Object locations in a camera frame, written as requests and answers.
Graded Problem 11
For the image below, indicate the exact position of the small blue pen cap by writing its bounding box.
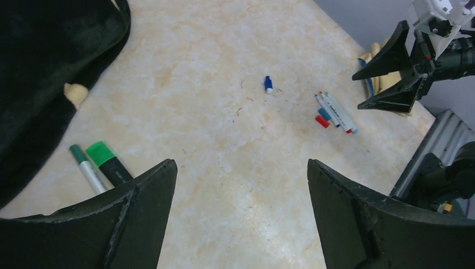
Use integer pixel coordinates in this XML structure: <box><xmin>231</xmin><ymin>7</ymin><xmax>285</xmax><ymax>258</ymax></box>
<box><xmin>318</xmin><ymin>108</ymin><xmax>331</xmax><ymax>121</ymax></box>

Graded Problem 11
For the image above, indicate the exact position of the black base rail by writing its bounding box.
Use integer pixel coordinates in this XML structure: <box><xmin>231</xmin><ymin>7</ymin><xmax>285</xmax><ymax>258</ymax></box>
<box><xmin>390</xmin><ymin>109</ymin><xmax>474</xmax><ymax>199</ymax></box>

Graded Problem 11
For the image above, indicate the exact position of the white red-tip pen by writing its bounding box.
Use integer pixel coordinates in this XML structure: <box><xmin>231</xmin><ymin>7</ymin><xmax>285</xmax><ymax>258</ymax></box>
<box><xmin>319</xmin><ymin>91</ymin><xmax>353</xmax><ymax>133</ymax></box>

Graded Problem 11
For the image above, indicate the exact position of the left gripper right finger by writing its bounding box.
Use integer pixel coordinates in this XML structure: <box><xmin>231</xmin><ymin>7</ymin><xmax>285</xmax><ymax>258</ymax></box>
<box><xmin>307</xmin><ymin>159</ymin><xmax>474</xmax><ymax>268</ymax></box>

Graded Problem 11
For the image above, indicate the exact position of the black green highlighter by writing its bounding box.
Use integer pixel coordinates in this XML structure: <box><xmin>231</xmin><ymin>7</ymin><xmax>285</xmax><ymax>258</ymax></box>
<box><xmin>86</xmin><ymin>141</ymin><xmax>134</xmax><ymax>187</ymax></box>

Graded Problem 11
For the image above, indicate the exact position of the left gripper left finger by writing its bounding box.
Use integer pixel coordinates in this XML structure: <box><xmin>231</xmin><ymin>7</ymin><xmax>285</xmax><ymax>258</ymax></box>
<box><xmin>1</xmin><ymin>159</ymin><xmax>178</xmax><ymax>268</ymax></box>

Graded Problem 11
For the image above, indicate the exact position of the red pen cap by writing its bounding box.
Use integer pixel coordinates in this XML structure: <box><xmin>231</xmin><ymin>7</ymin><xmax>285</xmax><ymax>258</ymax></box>
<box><xmin>315</xmin><ymin>115</ymin><xmax>330</xmax><ymax>128</ymax></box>

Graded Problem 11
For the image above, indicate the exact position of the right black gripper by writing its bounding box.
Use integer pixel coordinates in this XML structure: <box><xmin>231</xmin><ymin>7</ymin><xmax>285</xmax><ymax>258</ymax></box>
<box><xmin>352</xmin><ymin>20</ymin><xmax>436</xmax><ymax>113</ymax></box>

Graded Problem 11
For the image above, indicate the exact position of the white light-blue pen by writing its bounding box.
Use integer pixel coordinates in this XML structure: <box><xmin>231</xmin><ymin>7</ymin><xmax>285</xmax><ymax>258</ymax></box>
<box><xmin>324</xmin><ymin>92</ymin><xmax>358</xmax><ymax>134</ymax></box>

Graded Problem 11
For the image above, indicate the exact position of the white green-tip pen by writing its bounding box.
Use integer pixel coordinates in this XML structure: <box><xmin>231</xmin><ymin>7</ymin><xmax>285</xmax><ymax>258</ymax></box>
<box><xmin>69</xmin><ymin>145</ymin><xmax>107</xmax><ymax>194</ymax></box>

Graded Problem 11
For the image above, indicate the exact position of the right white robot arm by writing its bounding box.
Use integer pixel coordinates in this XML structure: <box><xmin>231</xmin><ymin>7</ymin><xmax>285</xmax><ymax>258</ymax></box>
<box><xmin>352</xmin><ymin>21</ymin><xmax>474</xmax><ymax>219</ymax></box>

